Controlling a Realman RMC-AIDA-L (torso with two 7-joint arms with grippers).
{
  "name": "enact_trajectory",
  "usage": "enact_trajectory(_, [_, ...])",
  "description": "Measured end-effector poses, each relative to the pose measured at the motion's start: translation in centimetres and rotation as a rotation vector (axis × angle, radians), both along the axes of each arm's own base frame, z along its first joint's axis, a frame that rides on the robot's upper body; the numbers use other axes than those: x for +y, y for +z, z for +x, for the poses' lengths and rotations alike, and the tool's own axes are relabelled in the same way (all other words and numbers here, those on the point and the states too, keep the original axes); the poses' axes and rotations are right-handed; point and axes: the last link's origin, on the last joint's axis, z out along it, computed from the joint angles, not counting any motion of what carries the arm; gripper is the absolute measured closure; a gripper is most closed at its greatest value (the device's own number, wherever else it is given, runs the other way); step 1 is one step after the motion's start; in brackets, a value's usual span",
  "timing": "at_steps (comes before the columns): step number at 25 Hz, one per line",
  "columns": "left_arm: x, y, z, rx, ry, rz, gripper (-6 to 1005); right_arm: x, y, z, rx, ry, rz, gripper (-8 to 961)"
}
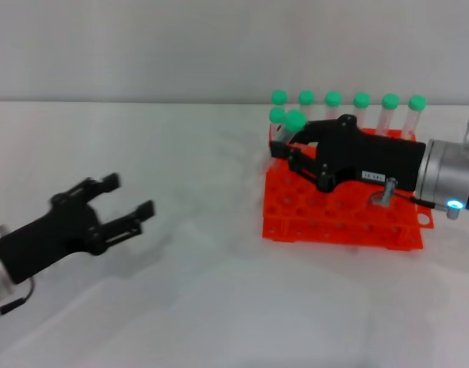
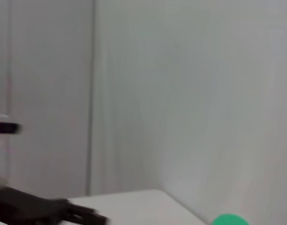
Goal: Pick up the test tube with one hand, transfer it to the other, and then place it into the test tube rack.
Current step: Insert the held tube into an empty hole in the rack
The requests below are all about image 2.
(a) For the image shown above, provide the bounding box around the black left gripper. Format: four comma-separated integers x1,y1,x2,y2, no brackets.
0,185,109,225

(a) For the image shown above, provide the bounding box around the clear test tube green cap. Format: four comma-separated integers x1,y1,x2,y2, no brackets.
210,213,251,225

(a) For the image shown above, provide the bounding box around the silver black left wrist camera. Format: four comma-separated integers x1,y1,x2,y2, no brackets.
0,113,23,136

